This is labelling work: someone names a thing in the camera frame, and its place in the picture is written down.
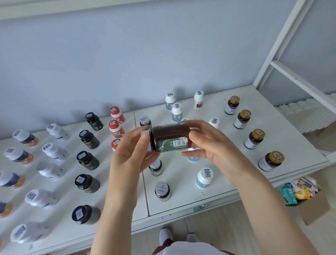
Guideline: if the person's right hand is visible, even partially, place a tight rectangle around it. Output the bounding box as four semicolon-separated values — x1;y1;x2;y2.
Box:
181;119;253;185

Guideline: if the person's left hand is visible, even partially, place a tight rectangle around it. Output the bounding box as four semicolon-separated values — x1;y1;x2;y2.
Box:
110;125;161;195

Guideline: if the brown bottle green label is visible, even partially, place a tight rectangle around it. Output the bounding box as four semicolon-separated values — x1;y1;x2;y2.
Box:
149;123;191;153

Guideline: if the person's right forearm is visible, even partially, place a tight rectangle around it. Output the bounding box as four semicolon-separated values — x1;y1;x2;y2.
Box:
231;168;320;255

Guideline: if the person's left forearm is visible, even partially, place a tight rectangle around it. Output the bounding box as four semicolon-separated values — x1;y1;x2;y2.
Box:
90;181;140;255

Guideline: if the grey capped dark bottle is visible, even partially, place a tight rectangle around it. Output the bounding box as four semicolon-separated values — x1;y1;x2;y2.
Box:
149;158;163;177
155;181;171;202
139;116;152;130

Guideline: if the white bottle brown label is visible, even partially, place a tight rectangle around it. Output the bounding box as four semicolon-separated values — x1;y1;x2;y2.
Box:
193;90;204;109

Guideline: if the gold capped dark bottle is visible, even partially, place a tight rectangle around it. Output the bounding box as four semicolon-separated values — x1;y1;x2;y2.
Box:
244;129;265;150
233;109;252;130
224;96;240;115
258;151;285;172

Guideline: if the black bottle black cap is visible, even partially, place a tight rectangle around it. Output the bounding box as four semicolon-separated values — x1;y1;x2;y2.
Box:
85;112;103;131
72;205;101;225
76;151;100;171
75;174;100;194
79;129;100;150

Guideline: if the white shirt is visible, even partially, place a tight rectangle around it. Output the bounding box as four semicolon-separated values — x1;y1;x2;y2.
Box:
158;241;219;255

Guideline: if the pile of coloured sachets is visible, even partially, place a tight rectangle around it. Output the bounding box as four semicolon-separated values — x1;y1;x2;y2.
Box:
278;176;321;206

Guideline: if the white radiator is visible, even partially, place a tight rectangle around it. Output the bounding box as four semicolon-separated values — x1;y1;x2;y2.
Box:
274;92;336;134

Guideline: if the white bottle orange blue label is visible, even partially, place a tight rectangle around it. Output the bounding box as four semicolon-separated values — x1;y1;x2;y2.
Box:
0;201;13;218
0;171;26;189
12;129;40;147
4;147;34;165

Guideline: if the cardboard box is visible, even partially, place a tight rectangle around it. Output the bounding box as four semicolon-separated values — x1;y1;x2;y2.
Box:
278;175;332;226

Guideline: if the white metal shelf frame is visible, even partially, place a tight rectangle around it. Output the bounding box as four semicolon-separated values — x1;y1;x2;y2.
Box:
253;0;336;116

